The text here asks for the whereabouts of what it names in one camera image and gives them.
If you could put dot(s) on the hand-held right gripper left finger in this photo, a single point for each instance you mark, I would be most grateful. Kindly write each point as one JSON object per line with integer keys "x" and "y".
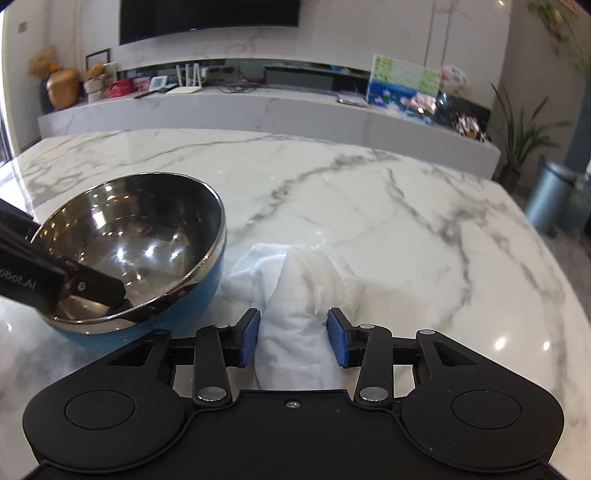
{"x": 249, "y": 337}

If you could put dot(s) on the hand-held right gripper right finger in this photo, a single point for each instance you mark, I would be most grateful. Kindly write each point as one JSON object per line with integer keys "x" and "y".
{"x": 338, "y": 339}

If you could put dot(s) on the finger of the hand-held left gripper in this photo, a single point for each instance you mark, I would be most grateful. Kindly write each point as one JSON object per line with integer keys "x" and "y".
{"x": 94, "y": 288}

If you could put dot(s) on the white cleaning cloth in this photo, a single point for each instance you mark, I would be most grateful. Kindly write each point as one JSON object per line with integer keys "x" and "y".
{"x": 295, "y": 295}

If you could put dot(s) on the blue stainless steel bowl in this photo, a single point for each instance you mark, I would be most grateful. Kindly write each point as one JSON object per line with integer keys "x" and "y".
{"x": 147, "y": 221}

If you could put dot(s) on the golden round vase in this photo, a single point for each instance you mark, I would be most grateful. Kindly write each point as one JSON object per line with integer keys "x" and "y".
{"x": 63, "y": 90}

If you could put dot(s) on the black remote control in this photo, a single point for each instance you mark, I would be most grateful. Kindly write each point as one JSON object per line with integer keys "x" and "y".
{"x": 145, "y": 94}

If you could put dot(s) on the red box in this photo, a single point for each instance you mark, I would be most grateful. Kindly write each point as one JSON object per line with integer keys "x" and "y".
{"x": 120, "y": 87}

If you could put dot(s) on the plush bear figure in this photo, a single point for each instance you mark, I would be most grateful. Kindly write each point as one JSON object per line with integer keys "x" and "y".
{"x": 93, "y": 85}

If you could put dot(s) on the pink box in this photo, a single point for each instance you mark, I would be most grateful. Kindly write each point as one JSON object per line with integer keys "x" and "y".
{"x": 141, "y": 84}

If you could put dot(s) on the small white display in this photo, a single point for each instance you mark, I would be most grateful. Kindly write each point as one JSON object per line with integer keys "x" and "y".
{"x": 157, "y": 83}

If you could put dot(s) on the dried flower bunch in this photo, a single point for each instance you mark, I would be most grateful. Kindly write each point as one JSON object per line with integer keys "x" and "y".
{"x": 42, "y": 62}

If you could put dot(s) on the white router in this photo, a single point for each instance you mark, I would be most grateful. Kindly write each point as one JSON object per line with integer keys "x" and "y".
{"x": 184, "y": 88}

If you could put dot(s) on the white marble media cabinet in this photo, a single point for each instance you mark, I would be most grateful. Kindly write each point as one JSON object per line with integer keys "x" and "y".
{"x": 258, "y": 113}

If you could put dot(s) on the flat grey tablet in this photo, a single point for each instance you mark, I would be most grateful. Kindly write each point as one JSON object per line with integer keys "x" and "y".
{"x": 352, "y": 100}

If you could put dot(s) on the small toy figurines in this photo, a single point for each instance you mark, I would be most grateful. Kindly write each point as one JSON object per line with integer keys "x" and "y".
{"x": 468, "y": 127}

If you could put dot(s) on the grey trash can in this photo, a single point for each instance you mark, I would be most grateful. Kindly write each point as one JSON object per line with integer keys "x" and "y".
{"x": 549, "y": 198}

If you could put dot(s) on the lotus pond painting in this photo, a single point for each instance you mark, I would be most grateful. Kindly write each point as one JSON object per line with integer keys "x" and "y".
{"x": 401, "y": 90}

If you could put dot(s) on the dark plastic bag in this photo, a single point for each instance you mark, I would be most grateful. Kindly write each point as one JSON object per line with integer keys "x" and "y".
{"x": 461, "y": 106}

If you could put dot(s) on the long black media box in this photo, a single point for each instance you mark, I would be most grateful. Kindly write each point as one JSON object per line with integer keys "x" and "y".
{"x": 300, "y": 77}

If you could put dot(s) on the potted green plant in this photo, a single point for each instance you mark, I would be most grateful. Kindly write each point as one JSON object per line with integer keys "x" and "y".
{"x": 515, "y": 138}

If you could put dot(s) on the round paper fan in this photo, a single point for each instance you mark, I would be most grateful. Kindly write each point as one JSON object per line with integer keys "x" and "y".
{"x": 455, "y": 77}

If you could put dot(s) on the hanging vine plant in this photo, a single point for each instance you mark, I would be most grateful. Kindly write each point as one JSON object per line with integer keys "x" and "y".
{"x": 565, "y": 32}

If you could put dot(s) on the black picture frame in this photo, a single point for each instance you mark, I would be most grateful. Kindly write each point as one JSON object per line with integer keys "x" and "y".
{"x": 98, "y": 56}

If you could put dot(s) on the black wall television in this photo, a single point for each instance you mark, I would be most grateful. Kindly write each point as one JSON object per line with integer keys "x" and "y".
{"x": 207, "y": 16}

